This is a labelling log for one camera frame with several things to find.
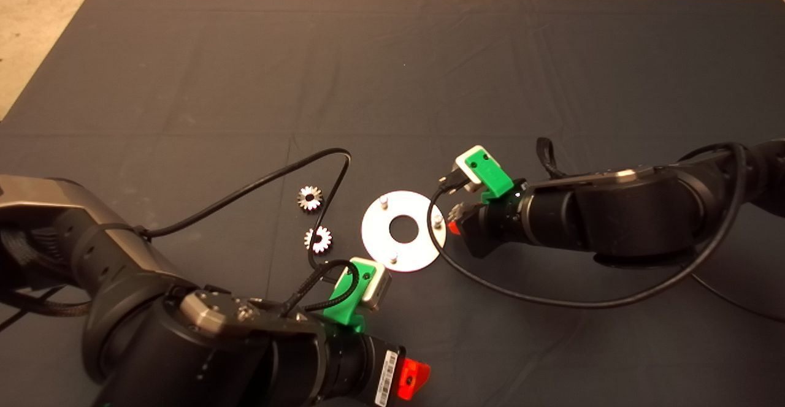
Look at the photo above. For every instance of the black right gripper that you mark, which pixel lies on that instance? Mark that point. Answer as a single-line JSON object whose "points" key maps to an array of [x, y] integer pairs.
{"points": [[490, 229]]}

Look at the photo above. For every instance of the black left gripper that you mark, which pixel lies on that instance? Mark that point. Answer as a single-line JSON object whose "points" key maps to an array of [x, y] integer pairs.
{"points": [[356, 370]]}

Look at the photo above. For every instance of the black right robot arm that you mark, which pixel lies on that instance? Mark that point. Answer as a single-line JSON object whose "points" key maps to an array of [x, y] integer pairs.
{"points": [[613, 217]]}

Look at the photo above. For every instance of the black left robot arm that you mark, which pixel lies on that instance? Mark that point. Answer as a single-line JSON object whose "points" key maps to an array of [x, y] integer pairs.
{"points": [[153, 346]]}

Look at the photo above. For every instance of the dark grey table cloth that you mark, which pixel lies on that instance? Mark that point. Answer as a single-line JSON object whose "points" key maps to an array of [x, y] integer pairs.
{"points": [[429, 88]]}

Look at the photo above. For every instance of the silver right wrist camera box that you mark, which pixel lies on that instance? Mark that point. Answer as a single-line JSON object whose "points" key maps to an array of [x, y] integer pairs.
{"points": [[463, 171]]}

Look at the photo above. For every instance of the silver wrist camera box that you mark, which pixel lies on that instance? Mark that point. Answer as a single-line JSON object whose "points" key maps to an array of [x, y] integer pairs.
{"points": [[380, 287], [463, 171]]}

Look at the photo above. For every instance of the green right camera mount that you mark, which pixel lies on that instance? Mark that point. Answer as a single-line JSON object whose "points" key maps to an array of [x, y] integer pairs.
{"points": [[490, 177]]}

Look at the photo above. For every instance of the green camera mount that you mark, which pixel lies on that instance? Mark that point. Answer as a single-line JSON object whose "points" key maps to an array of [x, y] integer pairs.
{"points": [[340, 309], [490, 177]]}

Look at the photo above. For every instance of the white round base plate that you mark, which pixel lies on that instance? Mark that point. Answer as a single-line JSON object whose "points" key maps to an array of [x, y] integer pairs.
{"points": [[374, 235]]}

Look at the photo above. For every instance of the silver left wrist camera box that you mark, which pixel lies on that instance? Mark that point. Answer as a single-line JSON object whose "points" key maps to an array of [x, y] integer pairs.
{"points": [[380, 287]]}

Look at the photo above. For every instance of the green left camera mount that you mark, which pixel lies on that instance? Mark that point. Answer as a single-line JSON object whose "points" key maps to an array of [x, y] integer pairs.
{"points": [[340, 309]]}

